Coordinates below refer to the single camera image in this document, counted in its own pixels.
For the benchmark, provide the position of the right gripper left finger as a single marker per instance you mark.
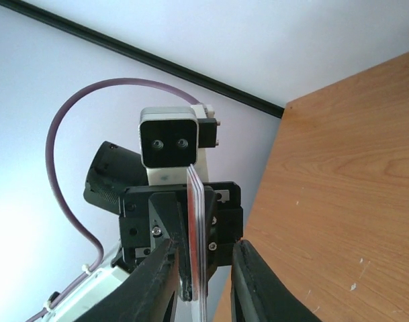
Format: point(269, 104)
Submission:
point(148, 294)

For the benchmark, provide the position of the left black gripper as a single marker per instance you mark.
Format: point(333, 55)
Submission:
point(117, 182)

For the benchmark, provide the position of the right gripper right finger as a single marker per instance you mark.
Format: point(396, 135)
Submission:
point(257, 294)

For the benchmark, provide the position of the red white credit card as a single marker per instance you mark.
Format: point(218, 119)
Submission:
point(197, 244)

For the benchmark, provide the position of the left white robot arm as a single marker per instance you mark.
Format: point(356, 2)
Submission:
point(92, 286)

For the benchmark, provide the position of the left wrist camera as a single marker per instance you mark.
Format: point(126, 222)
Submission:
point(174, 138)

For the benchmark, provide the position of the black aluminium frame rail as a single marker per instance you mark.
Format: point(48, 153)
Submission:
point(142, 56)

